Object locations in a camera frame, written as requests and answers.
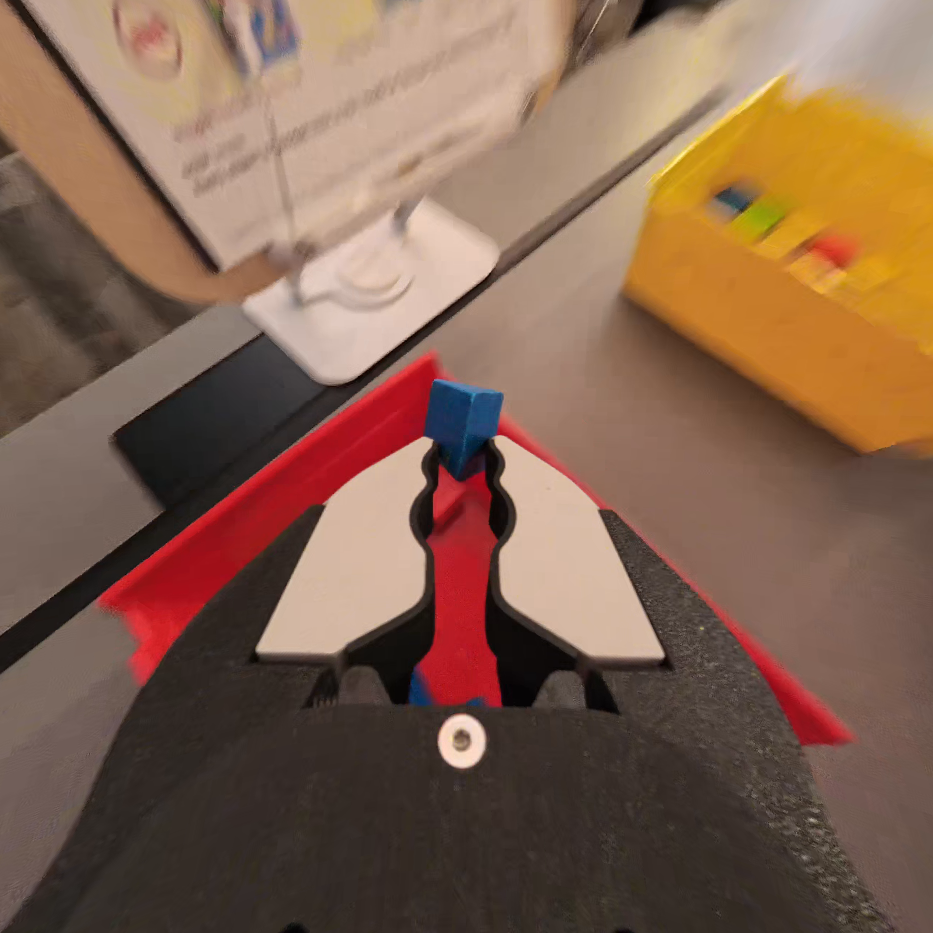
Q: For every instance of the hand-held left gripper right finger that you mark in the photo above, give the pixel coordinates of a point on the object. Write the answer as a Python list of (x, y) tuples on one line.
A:
[(576, 568)]

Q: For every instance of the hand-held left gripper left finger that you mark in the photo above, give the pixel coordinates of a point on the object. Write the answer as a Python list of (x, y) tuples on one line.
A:
[(350, 568)]

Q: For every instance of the red plastic bin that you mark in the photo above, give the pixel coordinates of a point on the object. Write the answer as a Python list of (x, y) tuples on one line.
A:
[(255, 525)]

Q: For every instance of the blue triangular wooden block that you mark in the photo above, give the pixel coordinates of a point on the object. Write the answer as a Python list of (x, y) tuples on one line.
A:
[(463, 419)]

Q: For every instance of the yellow plastic bin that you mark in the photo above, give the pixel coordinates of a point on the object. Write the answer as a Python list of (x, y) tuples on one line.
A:
[(765, 350)]

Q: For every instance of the yellow wooden cube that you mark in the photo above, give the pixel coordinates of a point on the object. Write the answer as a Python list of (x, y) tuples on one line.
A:
[(793, 237)]

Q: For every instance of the red wooden cube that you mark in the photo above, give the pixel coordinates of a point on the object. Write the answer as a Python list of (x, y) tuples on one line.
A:
[(834, 253)]

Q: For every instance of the small blue wooden block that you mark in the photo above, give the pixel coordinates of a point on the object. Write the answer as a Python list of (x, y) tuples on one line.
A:
[(421, 689)]

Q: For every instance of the black flat pad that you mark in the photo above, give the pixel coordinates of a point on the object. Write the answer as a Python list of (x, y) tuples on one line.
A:
[(219, 423)]

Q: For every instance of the white board stand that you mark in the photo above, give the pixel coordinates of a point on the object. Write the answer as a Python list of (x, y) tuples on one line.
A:
[(437, 291)]

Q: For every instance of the long green wooden block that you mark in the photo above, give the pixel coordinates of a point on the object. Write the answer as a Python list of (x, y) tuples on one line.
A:
[(762, 221)]

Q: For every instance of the printed instruction sheet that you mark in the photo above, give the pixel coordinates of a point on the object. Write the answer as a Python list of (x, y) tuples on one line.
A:
[(364, 109)]

